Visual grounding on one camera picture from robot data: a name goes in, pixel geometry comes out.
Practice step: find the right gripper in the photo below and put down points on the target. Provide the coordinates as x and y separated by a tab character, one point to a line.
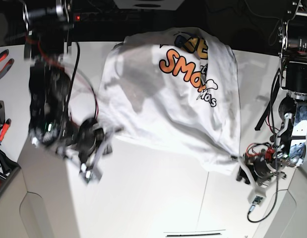
89	147

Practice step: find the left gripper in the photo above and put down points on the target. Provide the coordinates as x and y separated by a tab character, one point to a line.
258	171

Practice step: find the white printed t-shirt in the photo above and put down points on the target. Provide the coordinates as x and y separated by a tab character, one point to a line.
175	90

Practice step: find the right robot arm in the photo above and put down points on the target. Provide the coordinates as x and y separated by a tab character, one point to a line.
46	27

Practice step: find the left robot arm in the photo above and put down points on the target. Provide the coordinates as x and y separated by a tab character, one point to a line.
286	111

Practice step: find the black power strip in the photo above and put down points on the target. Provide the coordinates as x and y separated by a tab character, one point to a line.
94	16

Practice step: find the white box at top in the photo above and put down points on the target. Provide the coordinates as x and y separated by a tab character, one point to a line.
149	4

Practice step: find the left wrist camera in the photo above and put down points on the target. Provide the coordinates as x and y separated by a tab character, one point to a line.
257	196

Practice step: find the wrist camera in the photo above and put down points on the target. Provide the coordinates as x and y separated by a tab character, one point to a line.
90	174
257	196

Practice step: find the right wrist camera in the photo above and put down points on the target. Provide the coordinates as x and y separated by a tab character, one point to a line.
90	174

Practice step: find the orange handled tool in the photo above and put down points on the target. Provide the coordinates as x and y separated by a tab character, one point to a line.
4	129

